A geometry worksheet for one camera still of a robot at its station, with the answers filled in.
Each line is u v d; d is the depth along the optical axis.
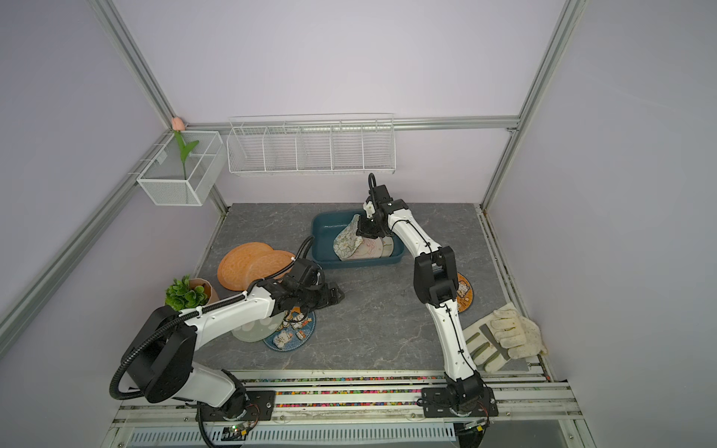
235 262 1.03
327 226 1.13
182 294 0.78
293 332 0.87
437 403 0.74
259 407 0.73
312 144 1.05
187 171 0.89
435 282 0.62
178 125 0.90
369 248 1.05
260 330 0.87
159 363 0.43
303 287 0.72
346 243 1.05
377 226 0.88
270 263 1.02
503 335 0.84
